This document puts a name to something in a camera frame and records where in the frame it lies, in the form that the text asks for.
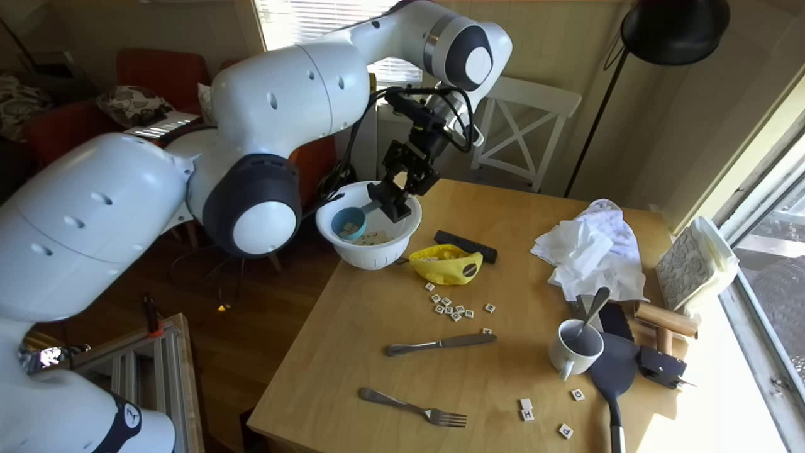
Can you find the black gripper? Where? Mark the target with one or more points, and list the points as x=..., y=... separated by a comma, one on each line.
x=418, y=141

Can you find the orange sofa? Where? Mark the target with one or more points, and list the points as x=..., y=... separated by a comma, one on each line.
x=178, y=78

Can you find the white crumpled cloth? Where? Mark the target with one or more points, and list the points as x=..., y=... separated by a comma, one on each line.
x=589, y=253

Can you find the white plastic colander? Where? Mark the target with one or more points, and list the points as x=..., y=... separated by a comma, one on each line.
x=371, y=254

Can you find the metal spoon in mug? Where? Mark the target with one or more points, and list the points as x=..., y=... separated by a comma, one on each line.
x=598, y=302

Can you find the black floor lamp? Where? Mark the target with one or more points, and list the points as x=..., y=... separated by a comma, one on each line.
x=661, y=34

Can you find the small dark blue block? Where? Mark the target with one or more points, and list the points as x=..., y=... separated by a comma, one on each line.
x=661, y=365

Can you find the dark blue spatula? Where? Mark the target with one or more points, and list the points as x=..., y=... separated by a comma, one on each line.
x=613, y=375

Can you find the silver fork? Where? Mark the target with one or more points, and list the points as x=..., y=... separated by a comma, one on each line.
x=430, y=415

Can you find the pile of letter tiles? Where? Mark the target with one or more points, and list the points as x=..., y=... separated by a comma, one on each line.
x=454, y=310

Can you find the white wooden chair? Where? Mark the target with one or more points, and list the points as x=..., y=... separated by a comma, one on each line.
x=525, y=123

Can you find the wooden block toy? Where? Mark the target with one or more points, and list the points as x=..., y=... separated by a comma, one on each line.
x=662, y=329

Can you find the blue measuring spoon with holder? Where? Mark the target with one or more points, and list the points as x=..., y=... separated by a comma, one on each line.
x=360, y=220

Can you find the letter tile pair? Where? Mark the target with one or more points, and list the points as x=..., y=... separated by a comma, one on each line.
x=526, y=408

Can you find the letter tile near edge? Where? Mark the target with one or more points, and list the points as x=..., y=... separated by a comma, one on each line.
x=564, y=430

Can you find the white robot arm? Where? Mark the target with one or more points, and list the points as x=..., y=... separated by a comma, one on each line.
x=83, y=220

